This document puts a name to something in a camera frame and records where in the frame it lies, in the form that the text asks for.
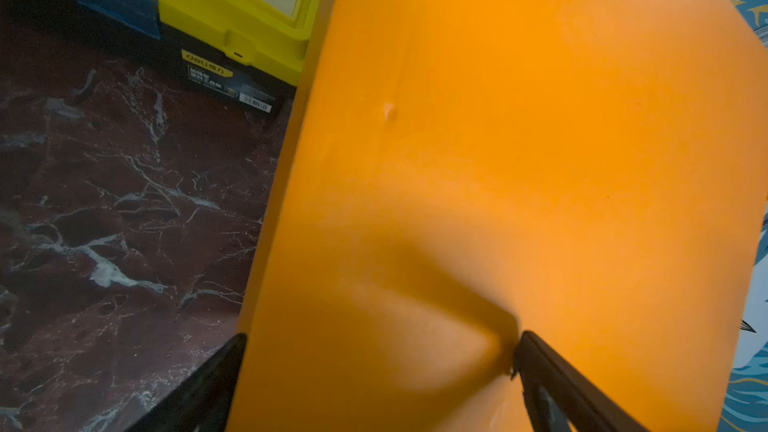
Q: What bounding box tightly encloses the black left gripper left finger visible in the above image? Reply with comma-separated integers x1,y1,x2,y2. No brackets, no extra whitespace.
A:
127,333,247,432

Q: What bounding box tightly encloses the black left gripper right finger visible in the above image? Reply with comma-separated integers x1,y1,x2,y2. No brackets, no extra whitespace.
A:
512,331,646,431

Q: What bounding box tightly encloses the large orange shoebox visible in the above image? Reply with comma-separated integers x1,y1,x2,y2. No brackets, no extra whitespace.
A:
228,0,767,431

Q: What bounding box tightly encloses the yellow black plastic toolbox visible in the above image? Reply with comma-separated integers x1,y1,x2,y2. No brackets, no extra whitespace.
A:
1,0,320,114

